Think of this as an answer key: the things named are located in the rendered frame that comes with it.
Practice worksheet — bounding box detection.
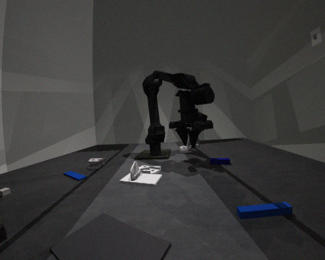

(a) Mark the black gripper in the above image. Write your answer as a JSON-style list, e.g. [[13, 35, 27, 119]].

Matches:
[[169, 106, 213, 148]]

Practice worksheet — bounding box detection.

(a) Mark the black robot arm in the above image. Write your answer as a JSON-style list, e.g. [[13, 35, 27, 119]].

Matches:
[[142, 70, 215, 156]]

